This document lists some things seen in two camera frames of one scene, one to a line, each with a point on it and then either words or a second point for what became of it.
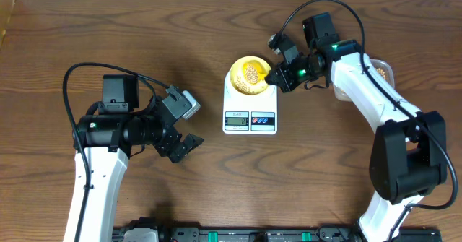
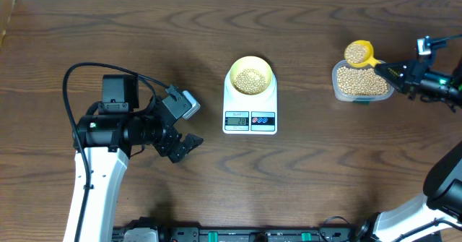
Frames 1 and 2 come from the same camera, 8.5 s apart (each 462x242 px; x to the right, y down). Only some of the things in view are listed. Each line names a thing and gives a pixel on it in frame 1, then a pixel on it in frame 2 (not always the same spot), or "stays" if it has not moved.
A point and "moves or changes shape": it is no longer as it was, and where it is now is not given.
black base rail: x=179 y=233 stays
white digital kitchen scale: x=250 y=114 stays
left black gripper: x=165 y=147 stays
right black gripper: x=286 y=83 to x=411 y=72
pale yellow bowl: x=247 y=75 stays
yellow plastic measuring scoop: x=253 y=73 moves or changes shape
